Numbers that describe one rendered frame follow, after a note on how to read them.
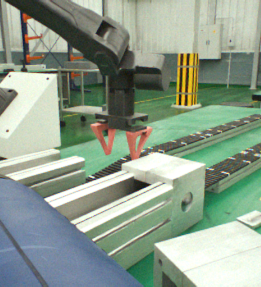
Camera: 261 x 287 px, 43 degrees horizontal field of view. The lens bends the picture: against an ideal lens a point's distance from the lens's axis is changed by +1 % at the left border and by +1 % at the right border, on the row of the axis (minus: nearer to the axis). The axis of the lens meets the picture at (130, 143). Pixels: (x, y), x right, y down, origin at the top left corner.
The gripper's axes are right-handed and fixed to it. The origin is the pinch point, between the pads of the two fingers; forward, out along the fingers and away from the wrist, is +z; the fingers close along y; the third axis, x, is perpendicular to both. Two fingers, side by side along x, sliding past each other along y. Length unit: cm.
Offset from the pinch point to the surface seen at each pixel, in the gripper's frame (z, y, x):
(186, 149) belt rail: 4.0, 2.5, 24.7
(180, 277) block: -4.2, 34.0, -32.1
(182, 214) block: 1.7, 23.1, -12.8
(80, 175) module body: -0.6, 3.9, -15.7
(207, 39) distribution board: -67, -494, 1024
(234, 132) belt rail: 4, 4, 54
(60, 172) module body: -2.3, 3.7, -19.8
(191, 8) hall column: -104, -294, 550
